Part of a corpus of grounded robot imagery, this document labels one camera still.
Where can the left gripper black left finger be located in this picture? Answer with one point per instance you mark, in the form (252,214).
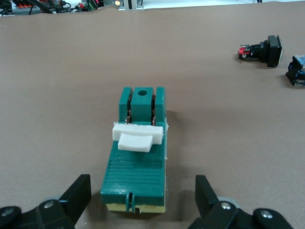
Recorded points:
(76,198)

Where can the grey metal bracket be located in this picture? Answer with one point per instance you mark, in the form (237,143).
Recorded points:
(131,4)

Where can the white table edge rail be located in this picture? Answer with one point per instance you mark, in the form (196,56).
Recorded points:
(214,3)

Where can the green push button blue block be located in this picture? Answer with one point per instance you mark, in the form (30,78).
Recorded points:
(297,71)

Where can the orange black terminal block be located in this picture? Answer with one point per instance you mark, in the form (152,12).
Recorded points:
(26,3)

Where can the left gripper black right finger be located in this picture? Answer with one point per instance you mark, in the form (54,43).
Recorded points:
(207,198)

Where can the black square button red terminals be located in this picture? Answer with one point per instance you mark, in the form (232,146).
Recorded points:
(269,51)

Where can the brown paper table cover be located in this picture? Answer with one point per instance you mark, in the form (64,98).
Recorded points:
(71,83)

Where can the small green red electronics board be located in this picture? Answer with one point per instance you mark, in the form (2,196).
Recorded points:
(90,4)

